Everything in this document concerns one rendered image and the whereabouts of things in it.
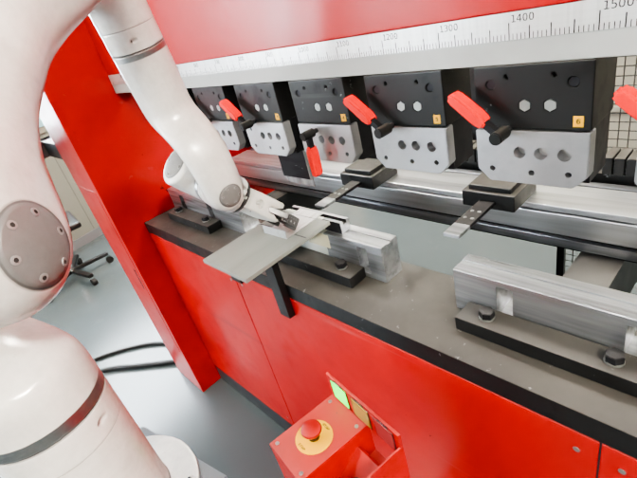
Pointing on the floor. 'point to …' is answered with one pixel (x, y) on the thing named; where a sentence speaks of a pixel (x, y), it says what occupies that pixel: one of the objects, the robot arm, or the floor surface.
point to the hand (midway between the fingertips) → (283, 220)
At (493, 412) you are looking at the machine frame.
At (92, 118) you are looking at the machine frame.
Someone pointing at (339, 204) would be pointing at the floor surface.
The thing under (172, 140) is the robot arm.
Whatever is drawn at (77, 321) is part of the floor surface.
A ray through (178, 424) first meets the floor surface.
